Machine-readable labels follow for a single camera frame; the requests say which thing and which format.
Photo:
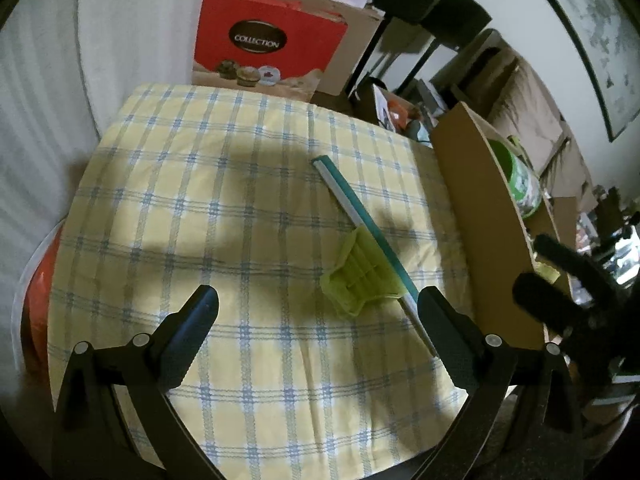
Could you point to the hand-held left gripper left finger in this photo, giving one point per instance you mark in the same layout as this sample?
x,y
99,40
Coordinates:
x,y
200,310

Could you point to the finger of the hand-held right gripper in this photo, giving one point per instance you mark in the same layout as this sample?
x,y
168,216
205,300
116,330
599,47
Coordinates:
x,y
545,300
560,255

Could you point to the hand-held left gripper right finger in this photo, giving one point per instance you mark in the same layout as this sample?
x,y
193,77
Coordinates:
x,y
440,325

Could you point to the green coconut snack canister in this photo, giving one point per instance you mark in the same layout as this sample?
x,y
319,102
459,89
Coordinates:
x,y
520,180

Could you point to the yellow-green paper cup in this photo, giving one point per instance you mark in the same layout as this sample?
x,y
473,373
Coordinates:
x,y
357,275

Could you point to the brown cardboard organiser box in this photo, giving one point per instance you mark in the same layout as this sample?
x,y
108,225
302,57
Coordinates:
x,y
480,200

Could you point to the long teal box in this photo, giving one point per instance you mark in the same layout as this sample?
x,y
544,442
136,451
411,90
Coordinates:
x,y
360,215

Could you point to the dark cluttered shelf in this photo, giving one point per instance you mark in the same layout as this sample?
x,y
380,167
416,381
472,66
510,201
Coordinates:
x,y
615,230

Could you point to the yellow plaid tablecloth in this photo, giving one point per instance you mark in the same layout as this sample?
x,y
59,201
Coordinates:
x,y
200,210

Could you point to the beige sofa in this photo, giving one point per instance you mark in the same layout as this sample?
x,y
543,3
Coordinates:
x,y
530,100

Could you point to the orange plastic tub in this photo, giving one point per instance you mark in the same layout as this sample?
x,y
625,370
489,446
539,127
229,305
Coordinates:
x,y
37,310

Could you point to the orange and white packaging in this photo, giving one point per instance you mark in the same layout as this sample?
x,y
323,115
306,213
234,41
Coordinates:
x,y
397,110

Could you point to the framed landscape painting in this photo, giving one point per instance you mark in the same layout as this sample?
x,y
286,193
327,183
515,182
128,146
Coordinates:
x,y
595,25

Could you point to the white ribbed curtain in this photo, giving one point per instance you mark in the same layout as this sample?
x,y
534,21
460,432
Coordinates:
x,y
60,60

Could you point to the red gift box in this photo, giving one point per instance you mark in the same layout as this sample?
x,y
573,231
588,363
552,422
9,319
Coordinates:
x,y
225,20

